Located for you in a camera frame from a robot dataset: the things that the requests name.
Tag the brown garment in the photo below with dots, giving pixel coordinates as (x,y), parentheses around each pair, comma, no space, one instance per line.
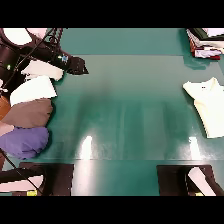
(30,114)

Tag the cream T-shirt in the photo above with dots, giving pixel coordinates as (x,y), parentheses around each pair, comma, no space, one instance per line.
(210,106)

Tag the white garment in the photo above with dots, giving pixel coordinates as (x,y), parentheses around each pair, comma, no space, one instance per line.
(33,90)
(43,69)
(210,42)

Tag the purple garment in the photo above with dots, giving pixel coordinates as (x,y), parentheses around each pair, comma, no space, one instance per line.
(25,141)

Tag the red garment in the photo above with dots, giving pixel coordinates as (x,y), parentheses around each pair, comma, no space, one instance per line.
(206,56)

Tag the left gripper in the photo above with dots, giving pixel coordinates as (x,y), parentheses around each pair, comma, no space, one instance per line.
(78,66)

